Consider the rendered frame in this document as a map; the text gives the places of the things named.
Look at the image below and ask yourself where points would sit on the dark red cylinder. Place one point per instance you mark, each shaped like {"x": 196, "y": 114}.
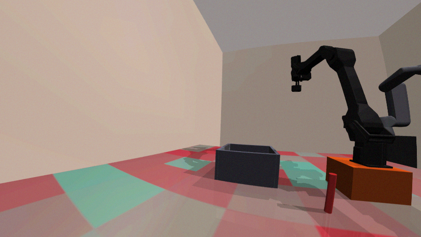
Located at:
{"x": 332, "y": 179}

